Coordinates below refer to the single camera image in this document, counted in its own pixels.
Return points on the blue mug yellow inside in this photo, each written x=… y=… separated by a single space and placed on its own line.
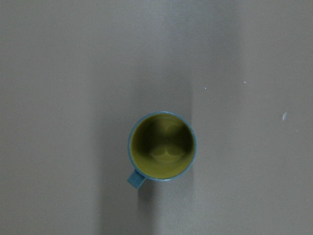
x=161 y=146

